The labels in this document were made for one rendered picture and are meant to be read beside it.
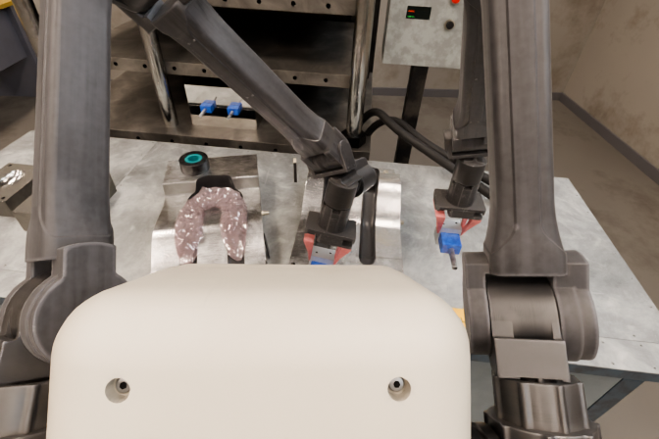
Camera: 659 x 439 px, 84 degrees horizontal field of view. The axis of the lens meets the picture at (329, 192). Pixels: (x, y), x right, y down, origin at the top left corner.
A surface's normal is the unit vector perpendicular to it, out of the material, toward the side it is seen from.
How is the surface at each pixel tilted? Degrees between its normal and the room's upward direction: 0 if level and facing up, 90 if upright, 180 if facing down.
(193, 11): 71
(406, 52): 90
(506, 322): 41
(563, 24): 90
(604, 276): 0
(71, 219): 48
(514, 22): 61
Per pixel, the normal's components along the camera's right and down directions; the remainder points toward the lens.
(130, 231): 0.04, -0.78
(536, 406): -0.48, -0.22
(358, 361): 0.04, -0.19
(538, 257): -0.26, 0.14
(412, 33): -0.11, 0.62
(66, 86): 0.76, -0.15
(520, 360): -0.28, -0.24
